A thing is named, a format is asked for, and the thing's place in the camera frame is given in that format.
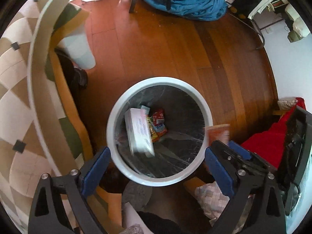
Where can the red cola can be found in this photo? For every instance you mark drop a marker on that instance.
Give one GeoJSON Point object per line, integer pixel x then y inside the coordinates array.
{"type": "Point", "coordinates": [218, 133]}

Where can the black shoe under bed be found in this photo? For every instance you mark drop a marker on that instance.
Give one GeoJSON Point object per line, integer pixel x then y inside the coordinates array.
{"type": "Point", "coordinates": [75, 76]}

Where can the red snack wrapper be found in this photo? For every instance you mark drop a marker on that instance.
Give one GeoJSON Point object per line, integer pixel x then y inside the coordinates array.
{"type": "Point", "coordinates": [158, 117]}

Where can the blue quilted blanket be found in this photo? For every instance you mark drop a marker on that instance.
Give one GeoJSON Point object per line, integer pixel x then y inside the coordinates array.
{"type": "Point", "coordinates": [202, 10]}

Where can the clear plastic box in bin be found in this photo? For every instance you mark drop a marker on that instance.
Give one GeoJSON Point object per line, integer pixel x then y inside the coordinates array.
{"type": "Point", "coordinates": [146, 109]}

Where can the yellow fries snack bag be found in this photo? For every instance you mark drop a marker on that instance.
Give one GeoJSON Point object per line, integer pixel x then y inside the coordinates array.
{"type": "Point", "coordinates": [156, 131]}

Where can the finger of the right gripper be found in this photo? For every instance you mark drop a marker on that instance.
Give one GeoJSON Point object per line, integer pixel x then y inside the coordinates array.
{"type": "Point", "coordinates": [239, 150]}
{"type": "Point", "coordinates": [231, 160]}

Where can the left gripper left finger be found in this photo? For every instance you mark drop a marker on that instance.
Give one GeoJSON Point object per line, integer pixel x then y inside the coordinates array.
{"type": "Point", "coordinates": [48, 214]}

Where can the checkered pink slipper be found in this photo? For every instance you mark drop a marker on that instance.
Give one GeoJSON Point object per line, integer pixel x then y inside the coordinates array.
{"type": "Point", "coordinates": [213, 203]}

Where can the red blanket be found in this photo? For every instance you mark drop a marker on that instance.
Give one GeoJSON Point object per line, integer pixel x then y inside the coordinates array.
{"type": "Point", "coordinates": [270, 144]}

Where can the white blue milk carton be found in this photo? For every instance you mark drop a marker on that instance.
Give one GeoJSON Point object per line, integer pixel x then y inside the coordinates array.
{"type": "Point", "coordinates": [138, 132]}

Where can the checkered brown white bedspread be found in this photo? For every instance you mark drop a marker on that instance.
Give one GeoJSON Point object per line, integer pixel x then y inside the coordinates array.
{"type": "Point", "coordinates": [41, 131]}

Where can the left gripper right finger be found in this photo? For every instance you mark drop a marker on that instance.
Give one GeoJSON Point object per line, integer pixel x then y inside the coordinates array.
{"type": "Point", "coordinates": [238, 185]}

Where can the white plastic bin by bed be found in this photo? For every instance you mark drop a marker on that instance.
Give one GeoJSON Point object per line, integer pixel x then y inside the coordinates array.
{"type": "Point", "coordinates": [76, 47]}

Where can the white round trash bin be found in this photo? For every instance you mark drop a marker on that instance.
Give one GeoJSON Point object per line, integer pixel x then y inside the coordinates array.
{"type": "Point", "coordinates": [177, 115]}

